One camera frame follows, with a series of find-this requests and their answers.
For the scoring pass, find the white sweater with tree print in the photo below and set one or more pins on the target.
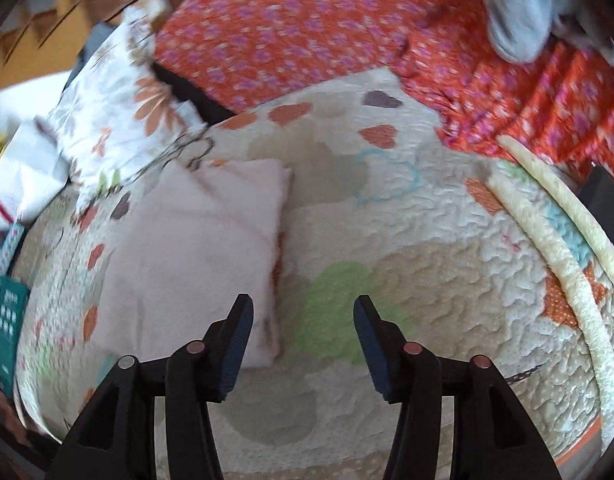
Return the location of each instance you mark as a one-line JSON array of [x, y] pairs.
[[197, 255]]

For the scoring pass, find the quilted patchwork bed cover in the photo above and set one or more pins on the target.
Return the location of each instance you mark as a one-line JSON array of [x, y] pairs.
[[412, 270]]

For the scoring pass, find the wooden staircase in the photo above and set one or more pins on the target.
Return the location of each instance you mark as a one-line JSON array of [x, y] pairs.
[[52, 25]]

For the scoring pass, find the white paper bag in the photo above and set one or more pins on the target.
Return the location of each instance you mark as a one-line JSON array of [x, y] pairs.
[[22, 170]]

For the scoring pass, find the light blue patterned box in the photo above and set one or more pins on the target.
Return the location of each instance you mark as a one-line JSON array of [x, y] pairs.
[[4, 250]]

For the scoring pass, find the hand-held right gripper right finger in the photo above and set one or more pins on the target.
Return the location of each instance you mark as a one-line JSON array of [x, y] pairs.
[[373, 350]]

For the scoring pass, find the grey cloth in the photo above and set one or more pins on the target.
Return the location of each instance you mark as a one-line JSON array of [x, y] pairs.
[[532, 7]]

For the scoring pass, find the teal cardboard box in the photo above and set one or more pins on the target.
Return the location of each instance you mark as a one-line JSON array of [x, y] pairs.
[[4, 325]]

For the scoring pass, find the white floral pillow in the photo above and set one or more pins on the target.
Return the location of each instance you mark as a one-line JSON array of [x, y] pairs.
[[122, 105]]

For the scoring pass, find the orange floral blanket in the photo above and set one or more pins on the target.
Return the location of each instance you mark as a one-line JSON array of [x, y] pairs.
[[367, 40]]

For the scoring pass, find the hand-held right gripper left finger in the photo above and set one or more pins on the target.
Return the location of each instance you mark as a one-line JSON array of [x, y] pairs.
[[235, 350]]

